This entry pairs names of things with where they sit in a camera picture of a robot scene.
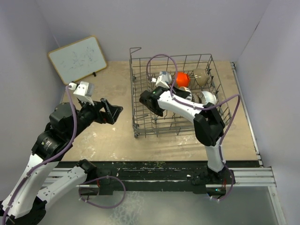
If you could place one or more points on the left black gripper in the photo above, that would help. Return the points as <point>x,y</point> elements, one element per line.
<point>111,112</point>

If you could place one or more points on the grey wire dish rack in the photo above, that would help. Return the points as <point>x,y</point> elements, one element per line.
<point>142,69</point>

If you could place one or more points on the beige white bowl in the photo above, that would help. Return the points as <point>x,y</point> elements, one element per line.
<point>185,93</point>

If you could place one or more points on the orange bowl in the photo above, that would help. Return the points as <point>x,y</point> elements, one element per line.
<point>182,80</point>

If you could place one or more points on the black glossy bowl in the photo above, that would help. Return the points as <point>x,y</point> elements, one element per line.
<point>201,76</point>

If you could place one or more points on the white ceramic bowl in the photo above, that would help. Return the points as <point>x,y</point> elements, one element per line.
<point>207,97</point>

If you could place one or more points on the blue white patterned bowl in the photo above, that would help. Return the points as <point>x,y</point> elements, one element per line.
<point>165,76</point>

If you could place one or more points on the brown rimmed cream bowl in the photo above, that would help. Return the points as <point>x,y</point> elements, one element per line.
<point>196,99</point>

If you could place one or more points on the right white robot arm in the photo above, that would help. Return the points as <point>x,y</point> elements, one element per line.
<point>208,124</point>

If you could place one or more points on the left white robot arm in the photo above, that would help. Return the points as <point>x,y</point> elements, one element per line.
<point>28,202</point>

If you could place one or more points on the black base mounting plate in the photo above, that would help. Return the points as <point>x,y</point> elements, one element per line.
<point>160,176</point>

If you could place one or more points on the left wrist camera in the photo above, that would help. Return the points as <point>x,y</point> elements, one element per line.
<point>82,91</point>

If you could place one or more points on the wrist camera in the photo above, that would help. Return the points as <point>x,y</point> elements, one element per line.
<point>82,91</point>
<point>159,83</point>

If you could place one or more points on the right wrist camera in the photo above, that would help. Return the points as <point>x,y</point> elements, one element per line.
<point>159,83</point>

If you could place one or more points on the small whiteboard with wood frame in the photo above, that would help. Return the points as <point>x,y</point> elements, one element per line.
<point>78,60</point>

